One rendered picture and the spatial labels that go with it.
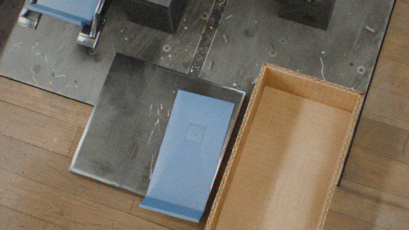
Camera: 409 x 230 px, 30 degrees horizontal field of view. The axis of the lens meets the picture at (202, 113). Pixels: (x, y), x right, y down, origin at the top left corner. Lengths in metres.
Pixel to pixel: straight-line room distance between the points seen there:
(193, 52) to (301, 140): 0.18
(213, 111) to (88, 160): 0.16
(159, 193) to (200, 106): 0.12
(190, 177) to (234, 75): 0.15
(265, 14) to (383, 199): 0.28
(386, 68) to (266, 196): 0.22
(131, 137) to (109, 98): 0.06
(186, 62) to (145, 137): 0.12
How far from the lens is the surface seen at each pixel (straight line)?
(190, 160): 0.92
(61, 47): 1.01
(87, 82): 0.99
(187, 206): 0.90
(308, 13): 0.96
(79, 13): 0.93
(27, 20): 0.94
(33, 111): 0.99
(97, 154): 0.94
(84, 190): 0.95
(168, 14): 0.94
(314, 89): 0.92
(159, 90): 0.95
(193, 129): 0.92
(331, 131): 0.95
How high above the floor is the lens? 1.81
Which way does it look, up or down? 72 degrees down
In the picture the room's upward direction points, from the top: 10 degrees counter-clockwise
